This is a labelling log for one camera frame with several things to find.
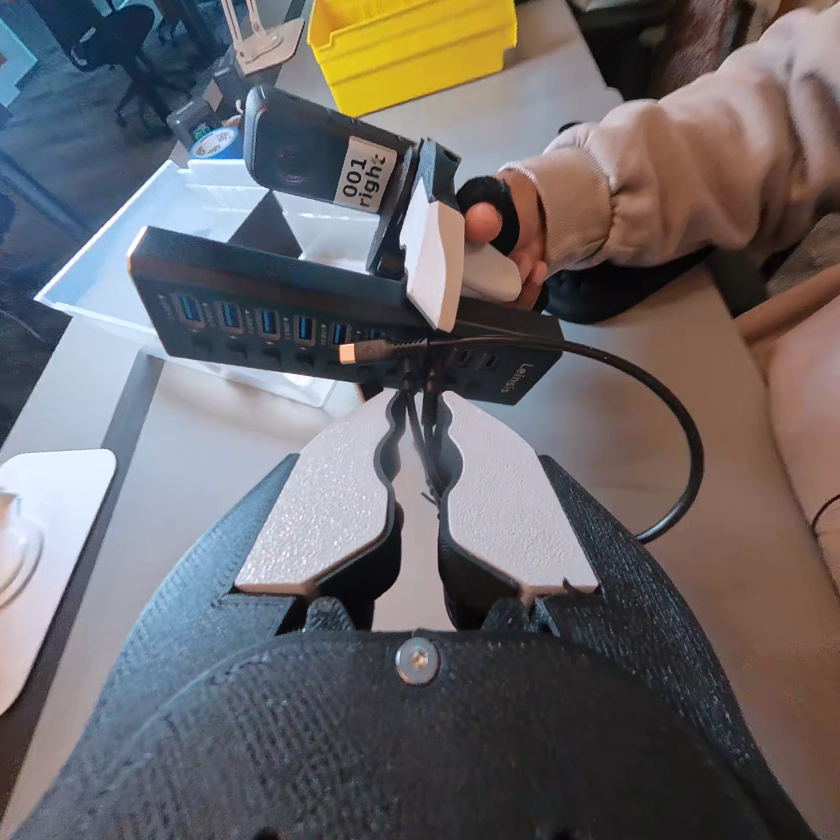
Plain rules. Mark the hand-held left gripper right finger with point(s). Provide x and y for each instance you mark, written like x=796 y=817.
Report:
x=518 y=518

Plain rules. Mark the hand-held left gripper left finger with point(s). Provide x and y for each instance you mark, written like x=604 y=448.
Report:
x=321 y=518

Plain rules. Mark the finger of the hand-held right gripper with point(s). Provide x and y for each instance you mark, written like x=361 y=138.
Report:
x=426 y=262

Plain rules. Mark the black usb hub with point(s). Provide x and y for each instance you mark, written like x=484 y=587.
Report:
x=262 y=275

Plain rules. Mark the person's right forearm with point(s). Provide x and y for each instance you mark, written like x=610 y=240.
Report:
x=689 y=151

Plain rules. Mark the person's right hand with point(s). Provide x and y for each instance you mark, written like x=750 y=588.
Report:
x=535 y=249

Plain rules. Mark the blue tape roll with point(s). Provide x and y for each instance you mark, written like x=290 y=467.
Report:
x=213 y=141

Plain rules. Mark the small dark box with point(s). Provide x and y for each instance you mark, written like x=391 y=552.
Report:
x=187 y=124

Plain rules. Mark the yellow plastic bin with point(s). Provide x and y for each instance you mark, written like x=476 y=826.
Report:
x=407 y=59

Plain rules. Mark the black office chair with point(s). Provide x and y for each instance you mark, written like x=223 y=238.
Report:
x=124 y=33

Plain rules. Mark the black wrist rest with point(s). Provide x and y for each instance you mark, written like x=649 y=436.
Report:
x=623 y=298

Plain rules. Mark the clear plastic bin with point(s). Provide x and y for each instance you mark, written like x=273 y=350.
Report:
x=98 y=295

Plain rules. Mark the brown patterned cloth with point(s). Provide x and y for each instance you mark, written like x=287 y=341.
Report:
x=702 y=46

